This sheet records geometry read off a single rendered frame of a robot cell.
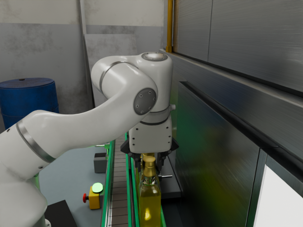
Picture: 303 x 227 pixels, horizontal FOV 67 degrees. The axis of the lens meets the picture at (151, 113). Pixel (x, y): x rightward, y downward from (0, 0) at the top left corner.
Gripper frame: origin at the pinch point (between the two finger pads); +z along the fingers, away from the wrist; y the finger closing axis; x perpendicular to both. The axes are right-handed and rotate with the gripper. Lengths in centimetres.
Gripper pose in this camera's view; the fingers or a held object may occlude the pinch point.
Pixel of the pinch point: (149, 162)
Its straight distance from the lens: 60.4
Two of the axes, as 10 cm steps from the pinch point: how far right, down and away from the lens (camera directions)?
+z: -0.4, 8.3, 5.6
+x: 1.3, 5.6, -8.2
